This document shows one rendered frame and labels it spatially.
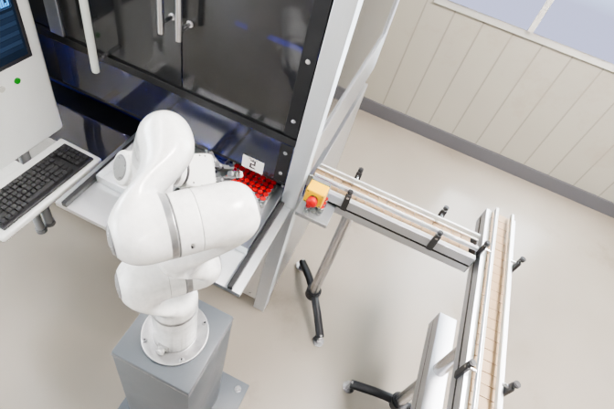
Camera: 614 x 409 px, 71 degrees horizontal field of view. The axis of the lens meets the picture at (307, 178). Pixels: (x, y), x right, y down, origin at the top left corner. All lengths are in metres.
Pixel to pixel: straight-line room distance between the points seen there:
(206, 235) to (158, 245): 0.07
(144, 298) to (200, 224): 0.41
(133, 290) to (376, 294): 1.80
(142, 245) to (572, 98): 3.17
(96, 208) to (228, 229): 1.01
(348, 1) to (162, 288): 0.79
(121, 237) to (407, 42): 2.93
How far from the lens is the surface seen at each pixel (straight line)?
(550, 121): 3.59
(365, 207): 1.67
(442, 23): 3.27
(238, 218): 0.66
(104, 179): 1.67
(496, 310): 1.66
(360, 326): 2.48
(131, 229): 0.64
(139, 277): 1.01
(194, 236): 0.65
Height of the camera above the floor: 2.15
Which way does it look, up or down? 46 degrees down
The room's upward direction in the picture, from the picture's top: 17 degrees clockwise
